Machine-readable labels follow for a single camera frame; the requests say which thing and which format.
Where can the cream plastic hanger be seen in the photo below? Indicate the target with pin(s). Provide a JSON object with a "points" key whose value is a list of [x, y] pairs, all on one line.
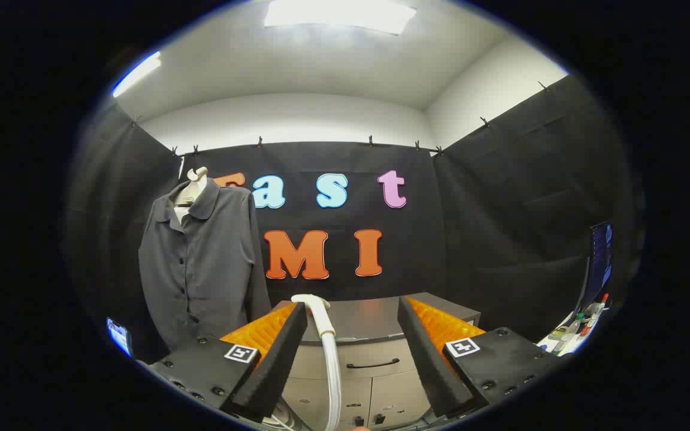
{"points": [[192, 190]]}

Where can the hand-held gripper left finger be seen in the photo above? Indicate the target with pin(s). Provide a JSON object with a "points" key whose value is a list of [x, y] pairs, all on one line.
{"points": [[279, 359]]}

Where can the white inner cloth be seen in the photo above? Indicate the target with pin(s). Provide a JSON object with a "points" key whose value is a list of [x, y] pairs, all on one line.
{"points": [[182, 214]]}

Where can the black backdrop cloth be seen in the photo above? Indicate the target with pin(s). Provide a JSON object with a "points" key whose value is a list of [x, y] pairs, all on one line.
{"points": [[501, 239]]}

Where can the large ceiling light panel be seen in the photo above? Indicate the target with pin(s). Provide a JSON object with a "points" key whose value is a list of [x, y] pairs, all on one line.
{"points": [[339, 13]]}

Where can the smartphone with lit screen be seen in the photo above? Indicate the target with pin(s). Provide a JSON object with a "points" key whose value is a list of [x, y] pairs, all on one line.
{"points": [[118, 335]]}

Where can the dark computer monitor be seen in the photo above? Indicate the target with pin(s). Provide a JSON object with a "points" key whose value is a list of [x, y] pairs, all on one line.
{"points": [[599, 263]]}

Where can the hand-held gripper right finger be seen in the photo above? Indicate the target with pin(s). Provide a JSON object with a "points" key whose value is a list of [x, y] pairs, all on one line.
{"points": [[426, 353]]}

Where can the dark grey button shirt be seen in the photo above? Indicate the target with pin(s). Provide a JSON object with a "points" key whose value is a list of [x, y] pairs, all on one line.
{"points": [[207, 269]]}

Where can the grey cabinet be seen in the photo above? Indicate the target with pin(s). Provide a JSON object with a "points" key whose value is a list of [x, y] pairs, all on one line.
{"points": [[357, 359]]}

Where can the cluttered white side table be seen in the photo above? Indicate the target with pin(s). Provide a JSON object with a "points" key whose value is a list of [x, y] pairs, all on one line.
{"points": [[572, 335]]}

